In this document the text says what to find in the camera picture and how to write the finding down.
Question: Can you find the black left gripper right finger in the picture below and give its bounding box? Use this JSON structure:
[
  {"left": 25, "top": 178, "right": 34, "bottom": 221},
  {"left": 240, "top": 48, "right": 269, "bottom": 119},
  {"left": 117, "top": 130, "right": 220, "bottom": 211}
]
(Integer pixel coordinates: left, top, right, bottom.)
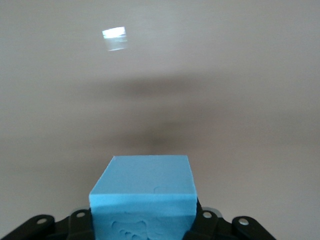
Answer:
[{"left": 183, "top": 197, "right": 277, "bottom": 240}]

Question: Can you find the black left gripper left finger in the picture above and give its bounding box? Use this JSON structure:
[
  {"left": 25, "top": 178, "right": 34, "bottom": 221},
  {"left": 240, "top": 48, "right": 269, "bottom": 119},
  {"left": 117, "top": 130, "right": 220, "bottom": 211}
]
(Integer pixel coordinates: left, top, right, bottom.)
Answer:
[{"left": 0, "top": 207, "right": 95, "bottom": 240}]

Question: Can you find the light blue foam block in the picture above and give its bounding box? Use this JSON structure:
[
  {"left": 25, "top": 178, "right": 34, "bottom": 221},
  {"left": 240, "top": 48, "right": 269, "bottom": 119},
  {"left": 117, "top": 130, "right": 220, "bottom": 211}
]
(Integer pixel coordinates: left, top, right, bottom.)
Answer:
[{"left": 88, "top": 155, "right": 198, "bottom": 240}]

